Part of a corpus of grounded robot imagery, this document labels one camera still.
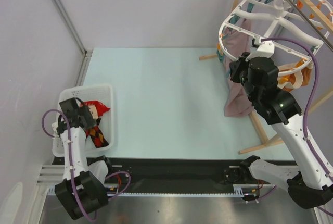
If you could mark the wooden drying rack frame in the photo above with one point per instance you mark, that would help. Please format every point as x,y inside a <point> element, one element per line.
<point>265,140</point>

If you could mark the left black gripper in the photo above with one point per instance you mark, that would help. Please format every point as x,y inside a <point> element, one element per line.
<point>85,111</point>

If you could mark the white plastic laundry basket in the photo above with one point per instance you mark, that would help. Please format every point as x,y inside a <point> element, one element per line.
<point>98,92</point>

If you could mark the white round clip hanger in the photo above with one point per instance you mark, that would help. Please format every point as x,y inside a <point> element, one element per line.
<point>261,18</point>

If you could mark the orange brown hanging sock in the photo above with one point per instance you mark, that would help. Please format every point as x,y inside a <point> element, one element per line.
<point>295,80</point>

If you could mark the red beige fox sock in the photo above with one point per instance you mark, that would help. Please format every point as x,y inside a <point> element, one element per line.
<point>97,109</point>

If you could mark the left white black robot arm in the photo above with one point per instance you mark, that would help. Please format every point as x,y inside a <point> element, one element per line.
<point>81,191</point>

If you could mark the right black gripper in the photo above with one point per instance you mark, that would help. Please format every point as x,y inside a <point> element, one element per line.
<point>235,69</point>

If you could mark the white slotted cable duct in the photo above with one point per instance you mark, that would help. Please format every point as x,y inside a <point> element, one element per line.
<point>236,193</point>

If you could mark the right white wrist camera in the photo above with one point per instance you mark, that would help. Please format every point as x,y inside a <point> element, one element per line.
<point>262,48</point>

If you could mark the black argyle sock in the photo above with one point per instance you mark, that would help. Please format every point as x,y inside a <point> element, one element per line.
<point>97,137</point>

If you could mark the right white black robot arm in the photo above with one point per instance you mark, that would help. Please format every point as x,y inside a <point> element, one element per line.
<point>309,185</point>

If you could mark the mauve hanging sock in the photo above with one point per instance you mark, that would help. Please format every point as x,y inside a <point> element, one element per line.
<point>237,104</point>

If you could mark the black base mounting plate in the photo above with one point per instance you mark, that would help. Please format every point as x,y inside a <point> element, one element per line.
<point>179,175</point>

